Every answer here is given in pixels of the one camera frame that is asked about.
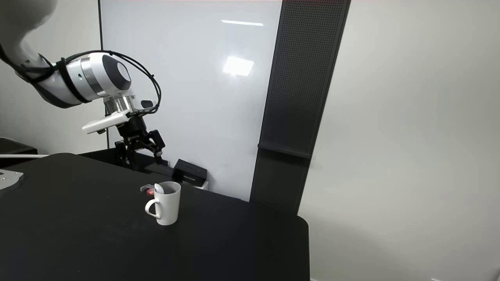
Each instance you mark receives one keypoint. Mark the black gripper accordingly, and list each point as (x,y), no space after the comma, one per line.
(136,136)

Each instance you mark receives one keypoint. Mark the white plastic spoon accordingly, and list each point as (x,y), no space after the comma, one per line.
(158,187)

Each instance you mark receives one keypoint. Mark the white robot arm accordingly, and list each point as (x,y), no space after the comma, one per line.
(80,78)

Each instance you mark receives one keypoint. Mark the white ceramic mug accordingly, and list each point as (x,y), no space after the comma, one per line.
(164,206)

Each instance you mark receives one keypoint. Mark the small black box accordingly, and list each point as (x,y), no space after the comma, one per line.
(189,172)

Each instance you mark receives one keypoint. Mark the white whiteboard panel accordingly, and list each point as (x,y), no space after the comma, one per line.
(212,61)

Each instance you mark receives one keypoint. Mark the grey metal mounting plate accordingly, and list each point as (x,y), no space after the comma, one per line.
(9,178)

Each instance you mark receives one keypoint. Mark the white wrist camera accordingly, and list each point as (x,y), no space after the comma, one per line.
(119,111)

